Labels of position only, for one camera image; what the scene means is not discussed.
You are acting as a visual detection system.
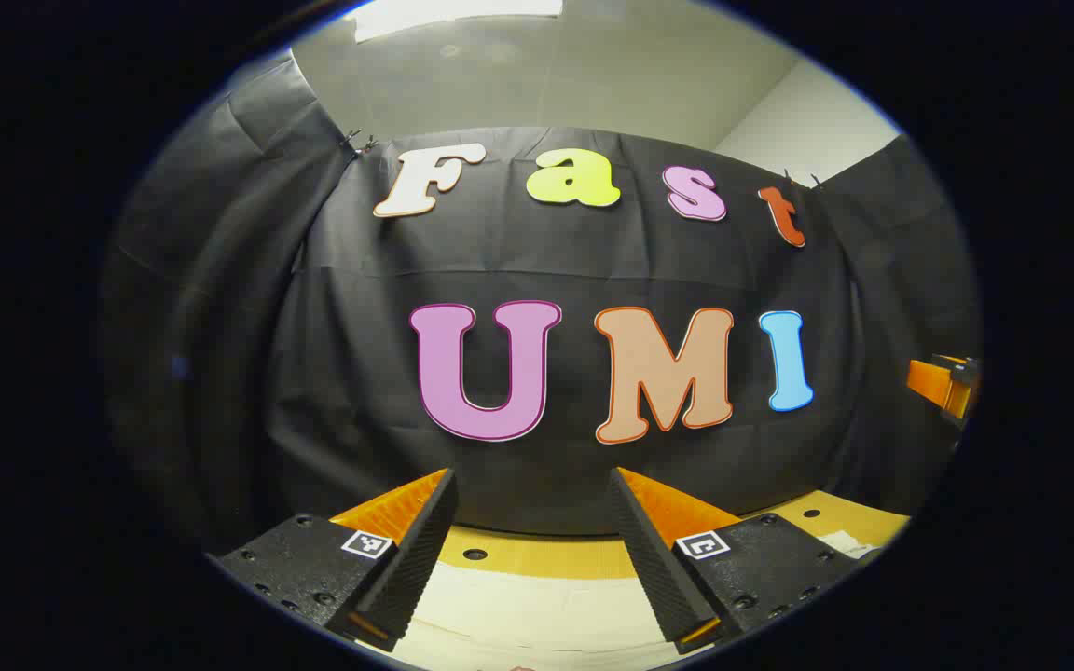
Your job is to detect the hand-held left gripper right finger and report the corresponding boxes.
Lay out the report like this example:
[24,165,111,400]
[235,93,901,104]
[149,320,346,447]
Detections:
[610,467,864,654]

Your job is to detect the black backdrop cloth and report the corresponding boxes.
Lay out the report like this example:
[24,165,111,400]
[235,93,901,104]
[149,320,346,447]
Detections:
[99,51,981,551]

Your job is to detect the white jeans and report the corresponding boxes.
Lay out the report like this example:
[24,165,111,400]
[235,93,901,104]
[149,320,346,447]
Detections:
[388,529,878,671]

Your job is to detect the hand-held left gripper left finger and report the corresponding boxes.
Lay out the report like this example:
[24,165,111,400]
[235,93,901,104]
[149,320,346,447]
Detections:
[206,468,460,652]

